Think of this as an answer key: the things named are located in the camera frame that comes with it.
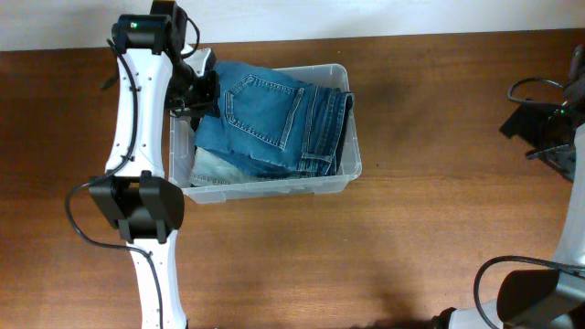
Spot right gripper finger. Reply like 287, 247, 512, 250
499, 105, 548, 147
526, 144, 576, 182

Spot clear plastic storage bin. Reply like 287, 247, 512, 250
169, 64, 362, 204

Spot light blue jeans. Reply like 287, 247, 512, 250
189, 147, 270, 186

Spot dark blue jeans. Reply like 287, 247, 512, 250
194, 61, 355, 179

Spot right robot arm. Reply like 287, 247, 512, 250
429, 46, 584, 329

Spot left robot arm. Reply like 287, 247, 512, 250
85, 1, 220, 328

